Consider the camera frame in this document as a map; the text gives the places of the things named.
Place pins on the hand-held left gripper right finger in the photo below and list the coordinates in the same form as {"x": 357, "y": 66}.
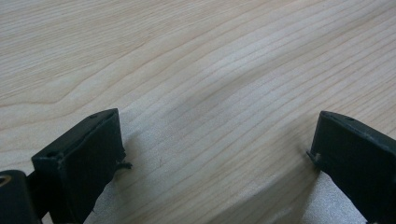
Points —
{"x": 358, "y": 161}

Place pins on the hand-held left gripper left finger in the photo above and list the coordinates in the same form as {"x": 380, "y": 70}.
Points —
{"x": 82, "y": 161}

